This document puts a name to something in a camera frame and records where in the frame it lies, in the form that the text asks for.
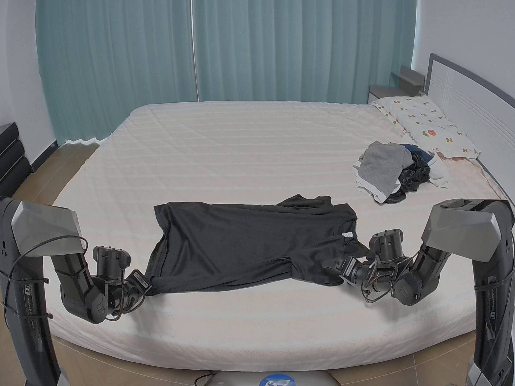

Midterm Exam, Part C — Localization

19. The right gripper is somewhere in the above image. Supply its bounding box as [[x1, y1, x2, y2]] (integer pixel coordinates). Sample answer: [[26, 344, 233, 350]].
[[340, 257, 379, 286]]

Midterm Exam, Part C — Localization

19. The black chest of drawers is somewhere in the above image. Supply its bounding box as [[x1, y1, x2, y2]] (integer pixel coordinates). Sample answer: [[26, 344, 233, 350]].
[[0, 122, 32, 190]]

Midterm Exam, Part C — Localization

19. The black cable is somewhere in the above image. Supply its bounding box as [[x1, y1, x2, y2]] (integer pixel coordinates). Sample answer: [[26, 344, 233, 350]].
[[3, 236, 89, 313]]

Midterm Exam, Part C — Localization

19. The blue-green curtain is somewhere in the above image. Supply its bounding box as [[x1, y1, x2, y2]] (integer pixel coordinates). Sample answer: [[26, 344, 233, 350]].
[[36, 0, 200, 146], [191, 0, 417, 105]]

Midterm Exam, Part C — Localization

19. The bed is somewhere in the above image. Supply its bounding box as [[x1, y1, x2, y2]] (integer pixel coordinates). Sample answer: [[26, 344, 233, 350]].
[[50, 53, 515, 373]]

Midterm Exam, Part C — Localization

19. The pile of clothes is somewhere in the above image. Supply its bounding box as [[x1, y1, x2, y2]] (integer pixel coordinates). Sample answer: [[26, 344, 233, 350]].
[[353, 141, 450, 205]]

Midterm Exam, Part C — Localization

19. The white printed pillow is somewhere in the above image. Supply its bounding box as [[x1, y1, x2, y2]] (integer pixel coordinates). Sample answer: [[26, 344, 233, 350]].
[[369, 96, 481, 160]]

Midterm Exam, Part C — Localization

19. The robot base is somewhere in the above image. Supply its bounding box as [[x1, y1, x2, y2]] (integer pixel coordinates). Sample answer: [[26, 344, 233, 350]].
[[197, 370, 334, 386]]

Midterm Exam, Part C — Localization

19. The black T-shirt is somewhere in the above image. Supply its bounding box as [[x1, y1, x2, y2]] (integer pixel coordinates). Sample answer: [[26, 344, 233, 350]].
[[145, 194, 369, 296]]

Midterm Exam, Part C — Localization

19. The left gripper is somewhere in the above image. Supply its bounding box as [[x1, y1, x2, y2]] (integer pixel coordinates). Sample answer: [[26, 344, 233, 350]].
[[120, 270, 152, 312]]

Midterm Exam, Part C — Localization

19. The grey bedside table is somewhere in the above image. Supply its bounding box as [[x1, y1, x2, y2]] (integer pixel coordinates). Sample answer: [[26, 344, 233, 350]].
[[368, 65, 426, 104]]

